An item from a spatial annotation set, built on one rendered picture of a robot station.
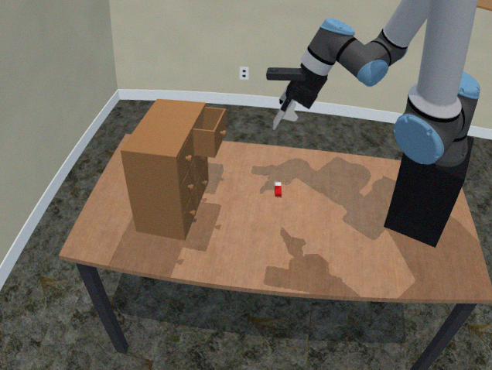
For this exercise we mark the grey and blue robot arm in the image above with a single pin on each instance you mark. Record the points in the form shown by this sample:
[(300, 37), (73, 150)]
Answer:
[(427, 137)]

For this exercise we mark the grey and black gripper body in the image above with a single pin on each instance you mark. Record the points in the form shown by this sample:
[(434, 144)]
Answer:
[(306, 91)]

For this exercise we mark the red and white eraser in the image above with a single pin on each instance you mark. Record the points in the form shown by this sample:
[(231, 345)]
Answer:
[(278, 190)]

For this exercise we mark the brown wooden drawer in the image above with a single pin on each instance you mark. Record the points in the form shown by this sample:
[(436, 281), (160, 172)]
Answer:
[(185, 157), (199, 162), (206, 142), (189, 212), (201, 183), (187, 186)]

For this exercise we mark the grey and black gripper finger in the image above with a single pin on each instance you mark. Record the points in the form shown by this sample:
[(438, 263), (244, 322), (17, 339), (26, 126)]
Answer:
[(288, 114), (281, 99)]

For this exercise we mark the brown wooden chest of drawers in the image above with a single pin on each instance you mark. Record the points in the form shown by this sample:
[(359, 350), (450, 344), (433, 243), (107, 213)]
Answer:
[(149, 160)]

